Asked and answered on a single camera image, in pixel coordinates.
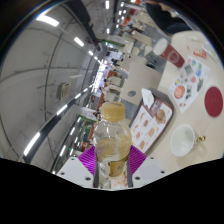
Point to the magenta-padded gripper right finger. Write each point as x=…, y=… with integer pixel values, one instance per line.
x=138, y=160

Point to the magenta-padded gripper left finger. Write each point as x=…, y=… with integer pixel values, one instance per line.
x=86, y=160

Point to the clear bottle with tan cap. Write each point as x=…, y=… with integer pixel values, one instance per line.
x=111, y=146

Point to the printed paper tray liner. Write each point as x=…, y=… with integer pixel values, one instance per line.
x=146, y=130

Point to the crumpled white napkin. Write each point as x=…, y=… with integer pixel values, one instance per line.
x=147, y=96

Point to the dark brown food tray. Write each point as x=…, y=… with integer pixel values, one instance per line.
x=159, y=96

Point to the ceiling air conditioner unit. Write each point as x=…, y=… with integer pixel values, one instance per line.
x=64, y=90

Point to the beige chair with round hole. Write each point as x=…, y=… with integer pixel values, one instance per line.
x=143, y=76

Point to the colourful printed leaflet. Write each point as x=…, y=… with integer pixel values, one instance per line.
x=190, y=83

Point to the flat round red coaster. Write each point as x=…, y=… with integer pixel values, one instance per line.
x=213, y=101

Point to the red paper cup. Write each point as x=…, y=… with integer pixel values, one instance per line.
x=170, y=53

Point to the small red sauce packet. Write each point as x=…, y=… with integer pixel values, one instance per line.
x=200, y=53

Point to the ceiling lights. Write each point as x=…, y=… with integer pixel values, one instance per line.
x=48, y=20

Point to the person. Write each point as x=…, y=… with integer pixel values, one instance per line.
x=163, y=16

